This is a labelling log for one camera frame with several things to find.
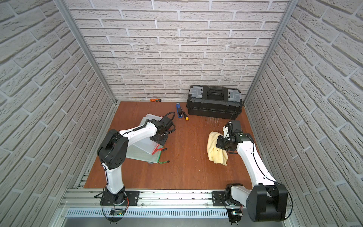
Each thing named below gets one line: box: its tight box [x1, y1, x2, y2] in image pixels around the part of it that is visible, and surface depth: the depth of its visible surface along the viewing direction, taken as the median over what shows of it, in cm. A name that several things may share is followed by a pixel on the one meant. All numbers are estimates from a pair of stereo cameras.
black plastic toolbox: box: [186, 84, 244, 120], surface depth 102 cm
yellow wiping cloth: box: [207, 131, 229, 166], surface depth 82 cm
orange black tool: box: [149, 98, 162, 103], surface depth 124 cm
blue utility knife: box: [176, 102, 183, 119], surface depth 115 cm
